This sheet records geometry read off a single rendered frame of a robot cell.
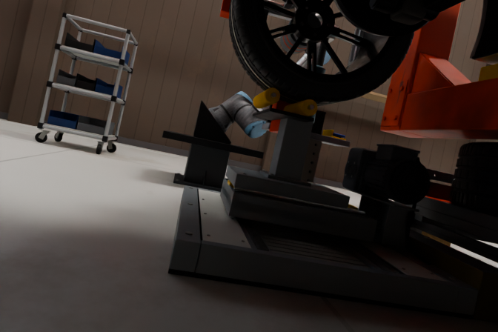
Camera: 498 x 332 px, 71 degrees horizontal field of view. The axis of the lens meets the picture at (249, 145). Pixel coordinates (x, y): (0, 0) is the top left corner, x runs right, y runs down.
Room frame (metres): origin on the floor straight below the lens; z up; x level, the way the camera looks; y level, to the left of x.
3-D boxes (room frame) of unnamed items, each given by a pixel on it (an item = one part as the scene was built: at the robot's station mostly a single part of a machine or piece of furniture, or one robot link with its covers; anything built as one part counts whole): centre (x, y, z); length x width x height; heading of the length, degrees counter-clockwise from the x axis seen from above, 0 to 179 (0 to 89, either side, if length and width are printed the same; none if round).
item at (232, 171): (1.30, -0.15, 0.32); 0.40 x 0.30 x 0.28; 99
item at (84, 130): (2.85, 1.37, 0.50); 0.54 x 0.42 x 1.00; 99
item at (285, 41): (1.54, -0.11, 0.85); 0.21 x 0.14 x 0.14; 9
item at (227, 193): (1.31, -0.20, 0.13); 0.50 x 0.36 x 0.10; 99
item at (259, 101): (1.35, -0.02, 0.51); 0.29 x 0.06 x 0.06; 9
